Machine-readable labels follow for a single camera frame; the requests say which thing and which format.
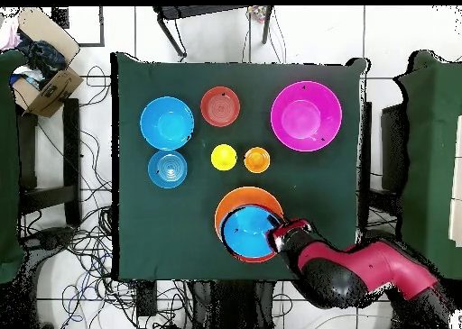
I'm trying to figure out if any large blue bowl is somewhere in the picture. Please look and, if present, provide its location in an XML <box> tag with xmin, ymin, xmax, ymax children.
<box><xmin>139</xmin><ymin>96</ymin><xmax>195</xmax><ymax>151</ymax></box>
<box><xmin>221</xmin><ymin>205</ymin><xmax>284</xmax><ymax>260</ymax></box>

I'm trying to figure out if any large orange bowl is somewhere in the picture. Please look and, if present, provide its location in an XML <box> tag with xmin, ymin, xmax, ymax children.
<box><xmin>214</xmin><ymin>186</ymin><xmax>285</xmax><ymax>243</ymax></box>

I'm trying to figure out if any wide red bowl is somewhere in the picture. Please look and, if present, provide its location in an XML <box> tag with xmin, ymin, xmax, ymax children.
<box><xmin>219</xmin><ymin>203</ymin><xmax>286</xmax><ymax>264</ymax></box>

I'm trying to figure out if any orange cup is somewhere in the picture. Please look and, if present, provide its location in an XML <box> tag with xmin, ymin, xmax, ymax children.
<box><xmin>244</xmin><ymin>146</ymin><xmax>271</xmax><ymax>174</ymax></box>

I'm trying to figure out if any yellow cup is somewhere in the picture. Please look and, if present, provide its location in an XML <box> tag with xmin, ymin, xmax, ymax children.
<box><xmin>210</xmin><ymin>143</ymin><xmax>238</xmax><ymax>172</ymax></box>

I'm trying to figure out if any large pink bowl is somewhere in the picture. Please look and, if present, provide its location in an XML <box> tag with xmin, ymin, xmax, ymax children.
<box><xmin>270</xmin><ymin>80</ymin><xmax>343</xmax><ymax>152</ymax></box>

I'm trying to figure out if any small teal blue bowl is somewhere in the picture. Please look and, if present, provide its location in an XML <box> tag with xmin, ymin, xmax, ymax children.
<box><xmin>147</xmin><ymin>149</ymin><xmax>189</xmax><ymax>189</ymax></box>

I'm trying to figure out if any small red bowl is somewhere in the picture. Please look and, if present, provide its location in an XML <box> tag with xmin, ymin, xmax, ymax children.
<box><xmin>199</xmin><ymin>86</ymin><xmax>242</xmax><ymax>128</ymax></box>

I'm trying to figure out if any black power box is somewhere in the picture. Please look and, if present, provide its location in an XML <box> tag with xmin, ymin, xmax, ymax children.
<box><xmin>135</xmin><ymin>279</ymin><xmax>158</xmax><ymax>317</ymax></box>

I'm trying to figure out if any green covered table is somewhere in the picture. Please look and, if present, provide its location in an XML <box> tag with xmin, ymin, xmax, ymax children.
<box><xmin>393</xmin><ymin>50</ymin><xmax>462</xmax><ymax>285</ymax></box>
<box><xmin>0</xmin><ymin>50</ymin><xmax>28</xmax><ymax>285</ymax></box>

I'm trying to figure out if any dark green table cloth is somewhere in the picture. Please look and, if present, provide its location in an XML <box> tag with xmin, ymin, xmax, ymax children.
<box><xmin>109</xmin><ymin>51</ymin><xmax>369</xmax><ymax>282</ymax></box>

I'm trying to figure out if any colourful small item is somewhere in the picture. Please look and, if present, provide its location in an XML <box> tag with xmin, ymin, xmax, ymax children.
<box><xmin>248</xmin><ymin>5</ymin><xmax>268</xmax><ymax>23</ymax></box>

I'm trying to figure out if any cardboard box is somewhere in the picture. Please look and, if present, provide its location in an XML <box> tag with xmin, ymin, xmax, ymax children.
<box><xmin>12</xmin><ymin>6</ymin><xmax>85</xmax><ymax>118</ymax></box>

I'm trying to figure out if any dark blue cloth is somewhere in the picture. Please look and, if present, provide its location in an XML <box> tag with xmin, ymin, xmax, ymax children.
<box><xmin>15</xmin><ymin>31</ymin><xmax>68</xmax><ymax>88</ymax></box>

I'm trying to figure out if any pink cloth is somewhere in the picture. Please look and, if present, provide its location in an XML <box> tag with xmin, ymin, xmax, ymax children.
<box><xmin>0</xmin><ymin>16</ymin><xmax>21</xmax><ymax>52</ymax></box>

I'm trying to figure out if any black cable tangle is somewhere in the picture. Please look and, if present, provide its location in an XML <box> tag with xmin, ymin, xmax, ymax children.
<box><xmin>17</xmin><ymin>65</ymin><xmax>196</xmax><ymax>329</ymax></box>

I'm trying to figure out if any blue cable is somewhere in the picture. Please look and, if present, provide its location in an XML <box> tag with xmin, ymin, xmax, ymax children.
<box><xmin>60</xmin><ymin>252</ymin><xmax>109</xmax><ymax>324</ymax></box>

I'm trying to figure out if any black bench frame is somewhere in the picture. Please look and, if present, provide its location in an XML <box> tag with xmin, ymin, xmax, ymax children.
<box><xmin>15</xmin><ymin>97</ymin><xmax>82</xmax><ymax>227</ymax></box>

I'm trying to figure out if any black stool frame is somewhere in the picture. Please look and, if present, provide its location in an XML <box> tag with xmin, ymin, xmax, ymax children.
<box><xmin>152</xmin><ymin>5</ymin><xmax>274</xmax><ymax>59</ymax></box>

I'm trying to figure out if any thin black square frame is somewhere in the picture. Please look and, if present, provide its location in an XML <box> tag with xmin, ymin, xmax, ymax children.
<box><xmin>51</xmin><ymin>5</ymin><xmax>106</xmax><ymax>48</ymax></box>

